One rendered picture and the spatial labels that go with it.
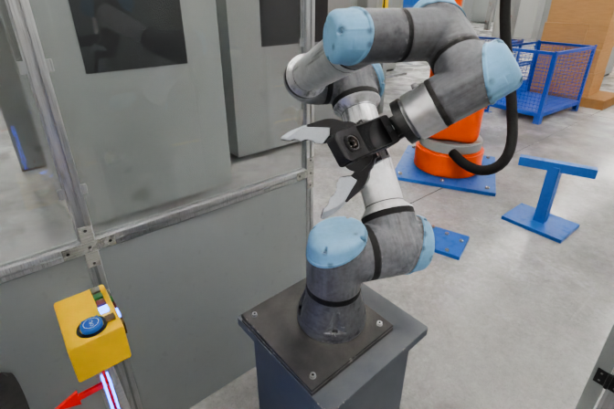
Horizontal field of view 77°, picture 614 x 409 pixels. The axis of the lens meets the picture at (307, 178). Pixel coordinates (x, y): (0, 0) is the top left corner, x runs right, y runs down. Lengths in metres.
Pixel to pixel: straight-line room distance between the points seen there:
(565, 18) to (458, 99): 7.43
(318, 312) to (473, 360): 1.56
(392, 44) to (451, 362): 1.89
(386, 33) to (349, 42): 0.05
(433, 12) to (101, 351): 0.84
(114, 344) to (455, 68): 0.79
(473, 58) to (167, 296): 1.29
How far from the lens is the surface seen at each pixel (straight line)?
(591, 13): 7.84
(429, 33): 0.60
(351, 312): 0.84
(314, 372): 0.83
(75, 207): 1.28
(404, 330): 0.94
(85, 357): 0.92
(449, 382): 2.19
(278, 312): 0.92
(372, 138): 0.55
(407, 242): 0.81
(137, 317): 1.56
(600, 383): 1.94
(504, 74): 0.57
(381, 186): 0.84
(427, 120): 0.57
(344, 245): 0.74
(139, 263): 1.43
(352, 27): 0.55
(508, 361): 2.38
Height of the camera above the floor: 1.67
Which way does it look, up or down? 26 degrees down
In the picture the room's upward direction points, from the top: straight up
